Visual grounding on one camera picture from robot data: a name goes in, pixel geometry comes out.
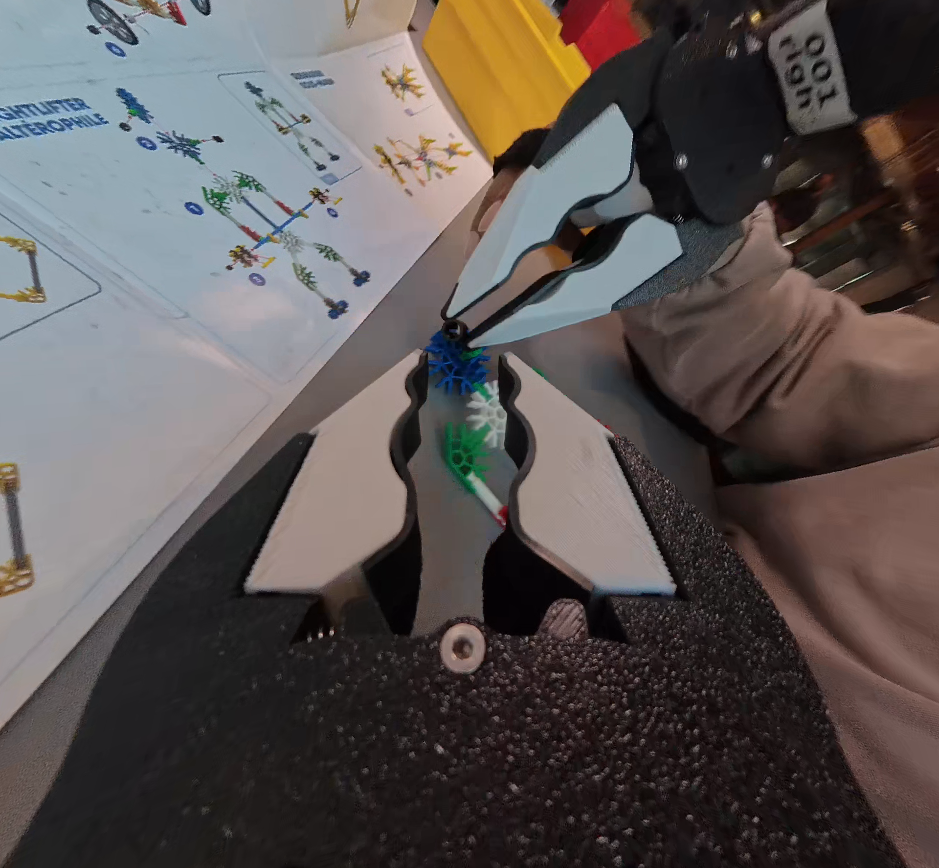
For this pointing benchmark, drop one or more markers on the red plastic bin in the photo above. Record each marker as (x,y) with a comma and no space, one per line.
(601,24)

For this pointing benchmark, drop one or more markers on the small black toy cap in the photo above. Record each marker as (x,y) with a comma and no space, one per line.
(453,330)

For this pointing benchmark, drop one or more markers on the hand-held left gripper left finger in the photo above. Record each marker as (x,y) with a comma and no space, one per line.
(330,516)

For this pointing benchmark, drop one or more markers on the grey desk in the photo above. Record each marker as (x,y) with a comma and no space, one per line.
(411,292)

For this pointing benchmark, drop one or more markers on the yellow plastic bin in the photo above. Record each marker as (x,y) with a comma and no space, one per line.
(499,38)

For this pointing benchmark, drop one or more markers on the person's right hand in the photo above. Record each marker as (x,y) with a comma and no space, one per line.
(491,204)

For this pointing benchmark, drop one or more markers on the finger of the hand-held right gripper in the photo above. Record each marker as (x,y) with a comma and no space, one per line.
(557,185)
(623,259)

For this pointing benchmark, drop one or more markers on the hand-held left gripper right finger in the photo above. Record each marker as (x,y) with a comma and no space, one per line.
(594,516)

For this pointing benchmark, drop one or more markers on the construction toy figure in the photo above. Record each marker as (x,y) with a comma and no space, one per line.
(451,365)

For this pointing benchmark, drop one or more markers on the folded instruction sheet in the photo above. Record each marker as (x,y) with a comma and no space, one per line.
(147,222)

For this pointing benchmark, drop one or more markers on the person's right forearm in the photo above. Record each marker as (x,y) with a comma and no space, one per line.
(770,354)

